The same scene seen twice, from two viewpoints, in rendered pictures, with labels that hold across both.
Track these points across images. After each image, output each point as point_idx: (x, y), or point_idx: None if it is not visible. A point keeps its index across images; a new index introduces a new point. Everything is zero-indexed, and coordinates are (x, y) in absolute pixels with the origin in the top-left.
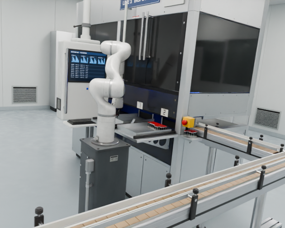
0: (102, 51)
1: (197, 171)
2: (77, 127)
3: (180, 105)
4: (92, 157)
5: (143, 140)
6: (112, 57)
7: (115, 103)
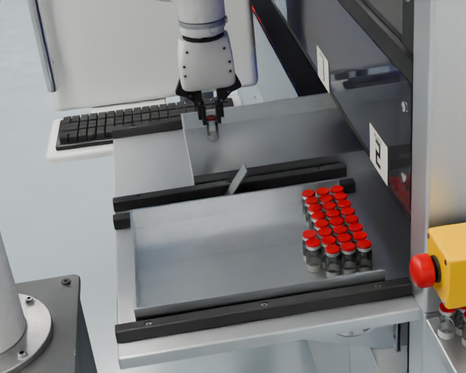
0: None
1: None
2: (75, 160)
3: (421, 149)
4: None
5: (163, 354)
6: None
7: (188, 72)
